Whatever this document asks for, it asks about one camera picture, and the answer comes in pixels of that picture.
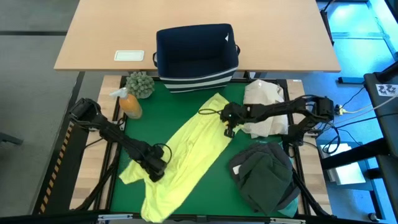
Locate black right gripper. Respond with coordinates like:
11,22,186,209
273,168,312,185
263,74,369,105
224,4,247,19
220,101,249,139

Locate dark grey shorts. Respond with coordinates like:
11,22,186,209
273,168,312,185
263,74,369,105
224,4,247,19
229,142,301,215

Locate yellow garment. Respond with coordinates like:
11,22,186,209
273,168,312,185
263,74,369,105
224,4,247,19
119,92,242,223

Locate navy white striped laundry basket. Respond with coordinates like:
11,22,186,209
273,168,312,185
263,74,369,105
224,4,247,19
152,23,242,93

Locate dark green garment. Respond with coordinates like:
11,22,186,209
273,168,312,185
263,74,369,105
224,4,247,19
238,151,294,216

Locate light blue shorts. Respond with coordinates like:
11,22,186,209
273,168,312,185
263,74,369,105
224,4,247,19
279,141,300,218

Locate beige folded garment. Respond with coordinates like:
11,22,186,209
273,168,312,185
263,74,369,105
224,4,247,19
241,79,289,139

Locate green table mat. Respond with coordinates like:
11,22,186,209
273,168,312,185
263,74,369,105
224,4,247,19
110,81,295,218

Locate orange spray bottle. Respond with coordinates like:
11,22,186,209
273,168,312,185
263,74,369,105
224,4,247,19
109,86,143,120

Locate wooden table side board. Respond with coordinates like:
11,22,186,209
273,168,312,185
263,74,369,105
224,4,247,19
70,74,125,210
285,79,332,215

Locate potted green succulent plant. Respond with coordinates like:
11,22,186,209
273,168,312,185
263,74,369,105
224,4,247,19
125,71,155,100

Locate black panel with hazard stripes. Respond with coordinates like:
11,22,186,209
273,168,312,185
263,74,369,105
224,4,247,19
32,123,91,215

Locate light wooden desk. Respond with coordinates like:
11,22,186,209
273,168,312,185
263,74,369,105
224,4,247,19
53,0,342,73

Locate white floor box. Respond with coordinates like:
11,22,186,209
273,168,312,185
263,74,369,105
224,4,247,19
320,142,367,186

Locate black side table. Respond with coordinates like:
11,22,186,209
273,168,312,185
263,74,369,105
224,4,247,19
363,73,398,224

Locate white paper with black marks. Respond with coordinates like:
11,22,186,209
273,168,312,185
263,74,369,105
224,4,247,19
375,83,398,98

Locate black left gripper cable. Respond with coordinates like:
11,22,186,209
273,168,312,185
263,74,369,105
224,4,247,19
154,142,173,165

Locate black table frame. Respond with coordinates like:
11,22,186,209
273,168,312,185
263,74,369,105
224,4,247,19
93,74,312,219

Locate black cable conduit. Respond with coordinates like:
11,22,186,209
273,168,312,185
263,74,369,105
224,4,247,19
74,149,123,212
287,161,332,218

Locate silver metal bracket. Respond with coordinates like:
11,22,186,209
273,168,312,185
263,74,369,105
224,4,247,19
97,213,134,222
269,217,307,224

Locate black floor cable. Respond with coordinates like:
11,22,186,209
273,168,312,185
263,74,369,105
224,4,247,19
334,111,398,130

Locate pale yellow floor cable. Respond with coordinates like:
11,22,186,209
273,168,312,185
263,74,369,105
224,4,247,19
341,95,398,114

